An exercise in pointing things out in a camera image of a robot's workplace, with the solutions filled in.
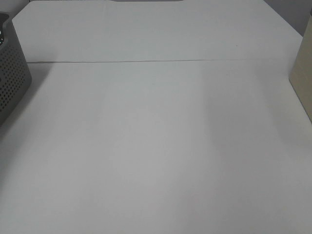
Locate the grey perforated plastic basket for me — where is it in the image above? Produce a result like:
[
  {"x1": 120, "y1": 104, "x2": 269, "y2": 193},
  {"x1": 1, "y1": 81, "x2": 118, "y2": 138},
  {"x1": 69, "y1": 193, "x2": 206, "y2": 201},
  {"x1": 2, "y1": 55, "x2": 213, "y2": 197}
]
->
[{"x1": 0, "y1": 12, "x2": 32, "y2": 124}]

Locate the beige box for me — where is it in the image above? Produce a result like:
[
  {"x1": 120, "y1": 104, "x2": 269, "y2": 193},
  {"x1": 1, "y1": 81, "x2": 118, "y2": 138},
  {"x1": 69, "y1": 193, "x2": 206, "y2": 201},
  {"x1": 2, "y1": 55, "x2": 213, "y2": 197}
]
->
[{"x1": 289, "y1": 11, "x2": 312, "y2": 121}]

